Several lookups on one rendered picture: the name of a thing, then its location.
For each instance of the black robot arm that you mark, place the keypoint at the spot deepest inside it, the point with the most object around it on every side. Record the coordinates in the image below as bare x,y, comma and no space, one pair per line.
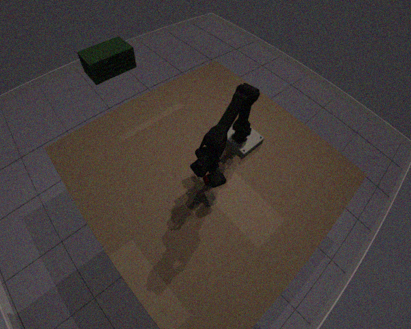
215,139

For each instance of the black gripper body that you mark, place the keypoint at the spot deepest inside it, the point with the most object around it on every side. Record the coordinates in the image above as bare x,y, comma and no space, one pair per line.
216,178

